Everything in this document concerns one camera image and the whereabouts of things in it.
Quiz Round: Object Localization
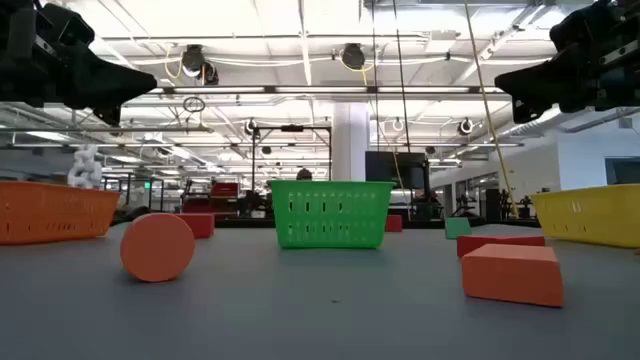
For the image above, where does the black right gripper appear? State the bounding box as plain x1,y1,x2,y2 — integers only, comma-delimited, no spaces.
493,0,640,125

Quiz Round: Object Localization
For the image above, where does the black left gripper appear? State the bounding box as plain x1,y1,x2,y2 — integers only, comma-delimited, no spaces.
0,0,159,127

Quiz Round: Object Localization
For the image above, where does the orange cylinder block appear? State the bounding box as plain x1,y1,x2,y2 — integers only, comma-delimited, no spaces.
119,212,197,284

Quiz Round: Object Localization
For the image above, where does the red rectangular block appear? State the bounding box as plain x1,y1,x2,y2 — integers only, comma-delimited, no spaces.
172,212,217,241

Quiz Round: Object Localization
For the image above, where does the orange rectangular block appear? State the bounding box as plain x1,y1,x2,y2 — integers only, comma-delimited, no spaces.
460,242,566,309

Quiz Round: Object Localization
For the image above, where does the orange plastic basket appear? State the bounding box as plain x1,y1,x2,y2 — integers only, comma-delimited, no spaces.
0,180,122,246

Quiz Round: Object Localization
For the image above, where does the yellow plastic basket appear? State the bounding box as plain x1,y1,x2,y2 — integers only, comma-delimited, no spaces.
529,183,640,250

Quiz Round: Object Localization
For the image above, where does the red cart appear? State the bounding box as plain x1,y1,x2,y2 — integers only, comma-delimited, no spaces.
181,181,241,218

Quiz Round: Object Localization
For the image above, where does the long red block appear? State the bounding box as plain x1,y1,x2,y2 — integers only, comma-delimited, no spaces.
455,234,547,260

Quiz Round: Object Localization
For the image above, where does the small green block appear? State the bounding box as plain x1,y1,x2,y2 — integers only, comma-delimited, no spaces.
443,216,473,241

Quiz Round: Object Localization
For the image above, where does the black screen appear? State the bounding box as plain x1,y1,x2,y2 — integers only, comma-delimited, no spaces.
364,150,431,192

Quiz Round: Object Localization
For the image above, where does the white building pillar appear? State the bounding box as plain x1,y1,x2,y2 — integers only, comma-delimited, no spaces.
330,101,372,183

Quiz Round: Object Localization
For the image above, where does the green plastic basket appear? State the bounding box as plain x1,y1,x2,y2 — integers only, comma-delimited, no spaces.
266,179,397,250

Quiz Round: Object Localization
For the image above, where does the yellow hanging cable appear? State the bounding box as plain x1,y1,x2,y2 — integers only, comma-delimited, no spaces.
463,0,520,220

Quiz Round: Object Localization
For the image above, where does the black coiled cable loop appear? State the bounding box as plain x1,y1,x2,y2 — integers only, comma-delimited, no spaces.
182,95,207,115

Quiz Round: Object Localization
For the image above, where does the black ceiling cable reel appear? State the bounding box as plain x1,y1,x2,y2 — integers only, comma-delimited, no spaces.
180,43,220,87
340,42,367,72

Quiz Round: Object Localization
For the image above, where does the black hanging cable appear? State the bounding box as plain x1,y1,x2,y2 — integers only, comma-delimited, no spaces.
370,0,382,154
390,0,413,154

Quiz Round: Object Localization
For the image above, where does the black gantry frame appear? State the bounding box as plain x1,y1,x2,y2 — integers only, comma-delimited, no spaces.
250,124,334,212

